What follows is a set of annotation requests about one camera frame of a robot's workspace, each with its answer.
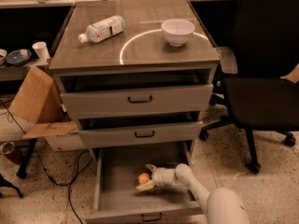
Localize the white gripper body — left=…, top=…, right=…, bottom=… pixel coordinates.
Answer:
left=151, top=167, right=177, bottom=187

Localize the orange fruit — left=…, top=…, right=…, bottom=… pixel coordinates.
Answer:
left=138, top=173, right=150, bottom=184

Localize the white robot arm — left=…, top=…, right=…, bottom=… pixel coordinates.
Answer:
left=136, top=163, right=250, bottom=224

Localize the grey bottom drawer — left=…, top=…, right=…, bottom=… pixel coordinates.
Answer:
left=85, top=142, right=202, bottom=224

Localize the grey drawer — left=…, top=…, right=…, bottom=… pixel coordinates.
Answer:
left=79, top=112, right=203, bottom=148
left=61, top=70, right=212, bottom=119
left=85, top=142, right=202, bottom=224

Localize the grey middle drawer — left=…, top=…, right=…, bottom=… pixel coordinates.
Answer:
left=79, top=112, right=203, bottom=148

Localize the grey drawer cabinet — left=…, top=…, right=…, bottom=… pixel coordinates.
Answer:
left=48, top=0, right=221, bottom=154

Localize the grey top drawer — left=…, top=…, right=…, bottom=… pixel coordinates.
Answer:
left=61, top=70, right=212, bottom=119

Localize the black stand leg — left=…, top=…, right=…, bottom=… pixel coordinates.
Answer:
left=16, top=138, right=37, bottom=179

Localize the brown cardboard box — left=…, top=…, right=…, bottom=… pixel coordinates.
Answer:
left=8, top=66, right=77, bottom=139

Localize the brown cup on floor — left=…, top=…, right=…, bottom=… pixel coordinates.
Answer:
left=0, top=142, right=23, bottom=165

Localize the white ceramic bowl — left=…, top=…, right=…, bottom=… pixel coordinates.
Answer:
left=162, top=19, right=195, bottom=47

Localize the clear plastic bottle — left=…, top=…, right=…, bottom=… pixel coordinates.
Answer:
left=78, top=15, right=125, bottom=43

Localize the white paper cup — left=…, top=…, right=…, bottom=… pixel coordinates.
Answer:
left=32, top=41, right=50, bottom=61

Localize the black office chair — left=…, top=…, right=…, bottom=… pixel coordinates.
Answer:
left=199, top=0, right=299, bottom=173

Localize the dark blue bowl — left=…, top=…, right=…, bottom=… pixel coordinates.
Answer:
left=6, top=49, right=32, bottom=66

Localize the white bowl at left edge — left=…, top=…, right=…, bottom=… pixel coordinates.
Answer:
left=0, top=49, right=7, bottom=66

